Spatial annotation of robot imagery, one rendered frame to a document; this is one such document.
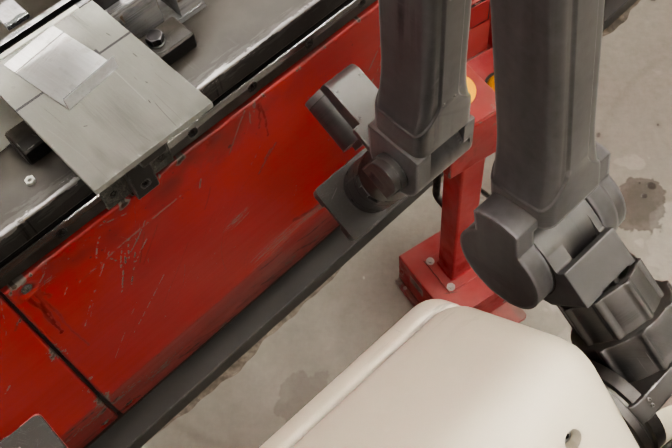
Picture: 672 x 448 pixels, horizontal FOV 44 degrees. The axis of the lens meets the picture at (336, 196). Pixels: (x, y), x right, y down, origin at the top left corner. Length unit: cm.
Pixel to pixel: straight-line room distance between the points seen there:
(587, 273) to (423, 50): 20
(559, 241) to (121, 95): 64
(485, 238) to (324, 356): 135
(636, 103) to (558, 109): 185
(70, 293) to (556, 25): 102
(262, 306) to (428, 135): 135
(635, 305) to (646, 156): 164
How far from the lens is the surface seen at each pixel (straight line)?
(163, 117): 105
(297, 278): 196
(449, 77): 61
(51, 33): 119
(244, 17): 131
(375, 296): 198
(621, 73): 242
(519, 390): 43
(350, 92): 74
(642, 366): 64
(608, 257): 63
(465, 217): 164
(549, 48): 48
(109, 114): 107
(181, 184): 134
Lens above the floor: 179
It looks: 58 degrees down
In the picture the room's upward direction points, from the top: 8 degrees counter-clockwise
